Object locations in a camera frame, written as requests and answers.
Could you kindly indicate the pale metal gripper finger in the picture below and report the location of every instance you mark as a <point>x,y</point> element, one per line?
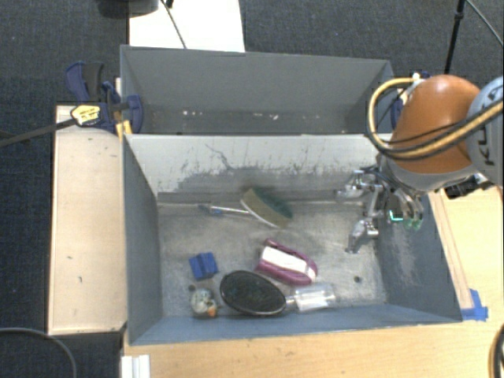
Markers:
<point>364,230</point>
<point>354,185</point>

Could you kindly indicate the clear plastic bottle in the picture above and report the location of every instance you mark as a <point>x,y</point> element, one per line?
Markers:
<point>313,297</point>

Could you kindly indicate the green and tan dish brush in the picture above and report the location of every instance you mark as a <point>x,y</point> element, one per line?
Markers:
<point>271,207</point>

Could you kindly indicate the purple and white pouch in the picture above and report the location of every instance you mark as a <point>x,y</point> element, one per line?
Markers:
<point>285,264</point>

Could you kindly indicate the grey metal bin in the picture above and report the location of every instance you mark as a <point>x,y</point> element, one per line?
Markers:
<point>244,160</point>

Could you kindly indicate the black oval brush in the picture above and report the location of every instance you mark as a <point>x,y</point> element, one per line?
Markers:
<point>252,293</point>

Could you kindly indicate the blue block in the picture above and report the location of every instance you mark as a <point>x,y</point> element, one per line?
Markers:
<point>203,265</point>

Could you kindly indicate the small white and orange toy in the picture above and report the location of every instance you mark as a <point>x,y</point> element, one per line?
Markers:
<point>202,301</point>

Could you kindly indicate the pale wood flat board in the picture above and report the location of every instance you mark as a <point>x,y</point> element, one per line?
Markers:
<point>88,227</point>

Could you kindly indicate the black cylinder on white bracket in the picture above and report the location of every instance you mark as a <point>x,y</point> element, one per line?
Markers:
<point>462,189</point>

